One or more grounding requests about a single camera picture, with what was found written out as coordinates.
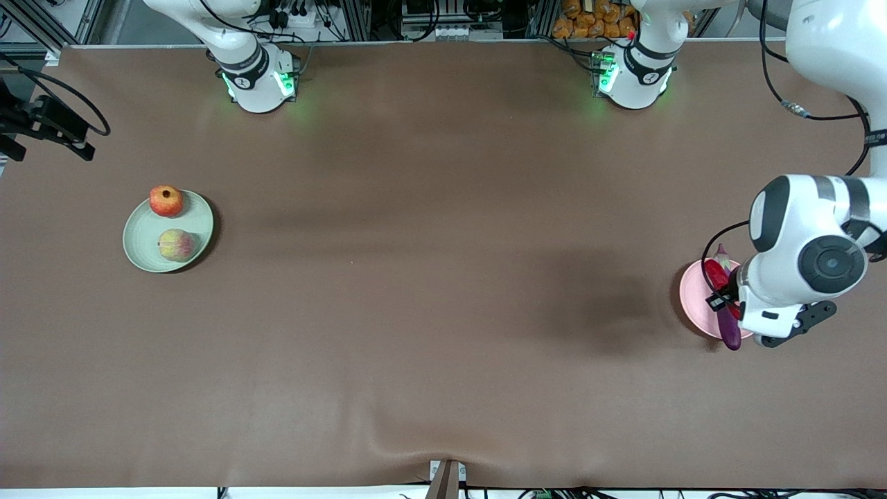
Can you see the light green round plate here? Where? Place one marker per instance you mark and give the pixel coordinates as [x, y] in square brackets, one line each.
[142, 239]

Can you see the pink round plate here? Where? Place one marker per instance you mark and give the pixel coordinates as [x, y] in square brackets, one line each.
[693, 305]

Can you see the yellow-pink peach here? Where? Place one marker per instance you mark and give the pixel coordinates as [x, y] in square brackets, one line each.
[177, 245]

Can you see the bag of orange bread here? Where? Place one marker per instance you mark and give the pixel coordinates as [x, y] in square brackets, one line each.
[589, 21]

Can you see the purple eggplant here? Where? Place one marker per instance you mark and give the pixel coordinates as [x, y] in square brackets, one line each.
[730, 333]

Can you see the white power strip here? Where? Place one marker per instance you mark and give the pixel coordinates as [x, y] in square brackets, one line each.
[298, 19]

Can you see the brown table cover mat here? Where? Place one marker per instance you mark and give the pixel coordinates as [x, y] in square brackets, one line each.
[443, 381]

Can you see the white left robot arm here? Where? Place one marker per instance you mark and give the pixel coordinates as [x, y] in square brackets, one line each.
[824, 222]

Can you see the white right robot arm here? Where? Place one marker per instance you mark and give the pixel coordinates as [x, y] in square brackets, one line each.
[256, 83]

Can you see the aluminium frame profile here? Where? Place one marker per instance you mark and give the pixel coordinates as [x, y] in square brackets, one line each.
[89, 21]
[358, 21]

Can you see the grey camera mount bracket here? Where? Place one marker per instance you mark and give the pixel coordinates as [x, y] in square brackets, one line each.
[447, 485]

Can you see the red pomegranate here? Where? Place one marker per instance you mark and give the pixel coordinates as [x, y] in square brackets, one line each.
[166, 202]

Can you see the grey electronics unit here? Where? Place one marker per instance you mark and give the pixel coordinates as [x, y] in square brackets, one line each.
[443, 31]

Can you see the red chili pepper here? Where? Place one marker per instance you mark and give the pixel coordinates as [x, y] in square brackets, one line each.
[716, 274]

